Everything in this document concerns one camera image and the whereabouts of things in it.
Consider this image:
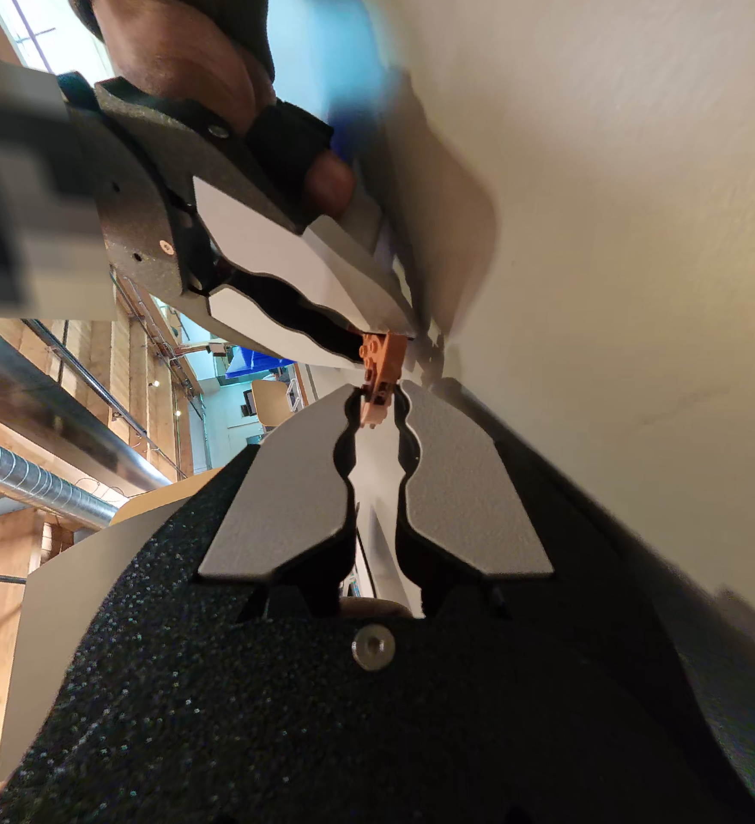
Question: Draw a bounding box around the silver ventilation duct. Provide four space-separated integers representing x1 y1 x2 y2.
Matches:
0 425 121 531

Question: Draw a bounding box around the brown brick assembly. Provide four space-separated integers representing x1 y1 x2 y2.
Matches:
359 331 411 428

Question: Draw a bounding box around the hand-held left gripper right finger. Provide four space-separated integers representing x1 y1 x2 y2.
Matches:
393 379 556 583

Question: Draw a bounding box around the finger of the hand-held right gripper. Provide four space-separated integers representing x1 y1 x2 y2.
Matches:
193 174 420 341
205 286 363 368

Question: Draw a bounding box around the stack of blue bins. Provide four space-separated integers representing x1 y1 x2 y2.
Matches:
227 342 295 374

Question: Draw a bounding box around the grey desk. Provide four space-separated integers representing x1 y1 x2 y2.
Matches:
262 0 755 824

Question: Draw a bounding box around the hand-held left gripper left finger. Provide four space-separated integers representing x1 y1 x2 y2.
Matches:
199 384 359 587

